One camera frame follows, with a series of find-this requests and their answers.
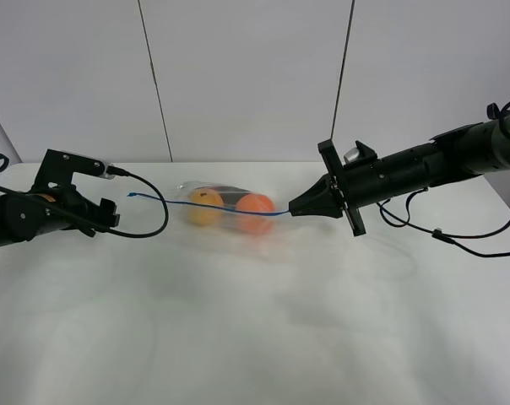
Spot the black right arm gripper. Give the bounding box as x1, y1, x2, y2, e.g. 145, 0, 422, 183
288, 139, 407, 236

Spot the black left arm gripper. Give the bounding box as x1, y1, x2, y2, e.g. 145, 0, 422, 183
30, 149, 120, 228

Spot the clear zip bag blue seal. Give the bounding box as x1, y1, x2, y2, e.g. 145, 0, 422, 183
125, 180, 294, 241

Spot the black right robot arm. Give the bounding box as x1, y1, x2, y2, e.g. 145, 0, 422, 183
289, 113, 510, 236

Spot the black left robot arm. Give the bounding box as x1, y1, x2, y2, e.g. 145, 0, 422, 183
0, 149, 120, 247

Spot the dark brown object in bag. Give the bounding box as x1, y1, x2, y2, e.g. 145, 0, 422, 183
211, 186, 250, 206

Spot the orange round fruit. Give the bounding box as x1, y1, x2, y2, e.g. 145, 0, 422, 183
236, 193, 275, 235

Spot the yellow round fruit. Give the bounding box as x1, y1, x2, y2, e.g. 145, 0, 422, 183
187, 187, 224, 226

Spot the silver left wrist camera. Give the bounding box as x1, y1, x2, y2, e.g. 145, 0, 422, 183
68, 154, 115, 180

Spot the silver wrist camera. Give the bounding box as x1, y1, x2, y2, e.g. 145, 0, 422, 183
344, 141, 378, 167
68, 154, 115, 180

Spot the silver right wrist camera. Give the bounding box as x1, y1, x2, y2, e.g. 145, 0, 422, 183
344, 141, 378, 167

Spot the black left camera cable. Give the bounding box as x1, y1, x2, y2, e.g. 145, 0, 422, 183
39, 166, 171, 238

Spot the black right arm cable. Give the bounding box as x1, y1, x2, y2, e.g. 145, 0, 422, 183
375, 86, 510, 258

